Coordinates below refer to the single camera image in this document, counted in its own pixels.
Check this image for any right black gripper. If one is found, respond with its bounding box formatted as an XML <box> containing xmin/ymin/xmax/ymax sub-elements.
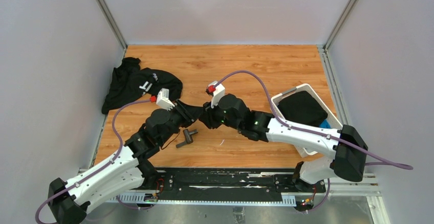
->
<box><xmin>199</xmin><ymin>96</ymin><xmax>242</xmax><ymax>132</ymax></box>

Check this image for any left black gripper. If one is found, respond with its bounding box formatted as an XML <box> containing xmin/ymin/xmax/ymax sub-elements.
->
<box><xmin>159</xmin><ymin>99</ymin><xmax>203</xmax><ymax>145</ymax></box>

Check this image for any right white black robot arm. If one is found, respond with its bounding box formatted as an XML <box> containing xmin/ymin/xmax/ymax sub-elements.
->
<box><xmin>199</xmin><ymin>94</ymin><xmax>368</xmax><ymax>192</ymax></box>

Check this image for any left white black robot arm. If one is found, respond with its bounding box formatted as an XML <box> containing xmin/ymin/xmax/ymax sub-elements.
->
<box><xmin>47</xmin><ymin>100</ymin><xmax>203</xmax><ymax>223</ymax></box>

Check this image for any black cloth with white print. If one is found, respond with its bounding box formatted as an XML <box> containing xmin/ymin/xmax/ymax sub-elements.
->
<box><xmin>101</xmin><ymin>57</ymin><xmax>183</xmax><ymax>115</ymax></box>

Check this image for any black cloth in basket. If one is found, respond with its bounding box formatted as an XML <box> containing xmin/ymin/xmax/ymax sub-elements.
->
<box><xmin>277</xmin><ymin>91</ymin><xmax>328</xmax><ymax>127</ymax></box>

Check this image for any blue cloth in basket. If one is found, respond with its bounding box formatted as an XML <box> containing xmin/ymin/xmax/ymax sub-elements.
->
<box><xmin>318</xmin><ymin>120</ymin><xmax>331</xmax><ymax>128</ymax></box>

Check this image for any white plastic basket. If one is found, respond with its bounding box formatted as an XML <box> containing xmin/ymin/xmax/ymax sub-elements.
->
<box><xmin>266</xmin><ymin>83</ymin><xmax>343</xmax><ymax>158</ymax></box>

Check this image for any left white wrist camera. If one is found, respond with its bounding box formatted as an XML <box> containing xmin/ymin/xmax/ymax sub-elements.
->
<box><xmin>156</xmin><ymin>88</ymin><xmax>175</xmax><ymax>111</ymax></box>

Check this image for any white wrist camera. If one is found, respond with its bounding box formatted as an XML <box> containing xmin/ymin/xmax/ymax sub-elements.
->
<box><xmin>156</xmin><ymin>88</ymin><xmax>175</xmax><ymax>111</ymax></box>
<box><xmin>208</xmin><ymin>81</ymin><xmax>225</xmax><ymax>108</ymax></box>

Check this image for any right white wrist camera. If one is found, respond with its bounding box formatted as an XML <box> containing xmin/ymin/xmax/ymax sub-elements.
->
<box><xmin>208</xmin><ymin>81</ymin><xmax>225</xmax><ymax>108</ymax></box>

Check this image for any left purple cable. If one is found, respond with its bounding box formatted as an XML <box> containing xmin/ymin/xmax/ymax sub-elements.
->
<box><xmin>35</xmin><ymin>95</ymin><xmax>158</xmax><ymax>224</ymax></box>

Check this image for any purple cable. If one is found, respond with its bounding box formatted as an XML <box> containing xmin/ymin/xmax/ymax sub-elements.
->
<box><xmin>206</xmin><ymin>70</ymin><xmax>414</xmax><ymax>171</ymax></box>
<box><xmin>35</xmin><ymin>95</ymin><xmax>158</xmax><ymax>224</ymax></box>

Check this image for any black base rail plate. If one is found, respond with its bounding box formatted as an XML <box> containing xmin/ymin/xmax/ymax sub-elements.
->
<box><xmin>79</xmin><ymin>167</ymin><xmax>328</xmax><ymax>207</ymax></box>

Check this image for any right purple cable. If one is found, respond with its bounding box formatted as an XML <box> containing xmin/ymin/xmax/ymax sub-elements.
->
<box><xmin>206</xmin><ymin>70</ymin><xmax>414</xmax><ymax>171</ymax></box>

